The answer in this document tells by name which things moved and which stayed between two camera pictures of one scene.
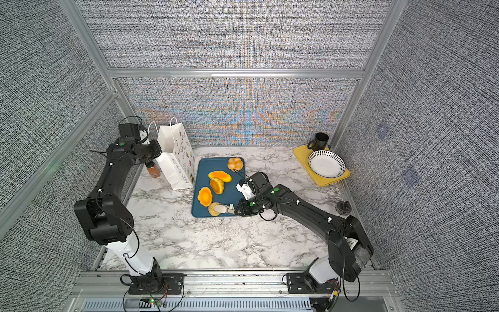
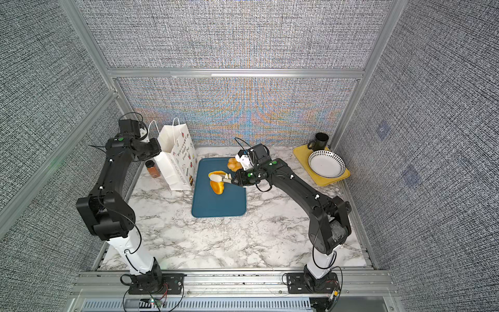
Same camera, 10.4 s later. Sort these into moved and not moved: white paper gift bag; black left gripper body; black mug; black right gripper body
Moved: black right gripper body
Not moved: white paper gift bag; black mug; black left gripper body
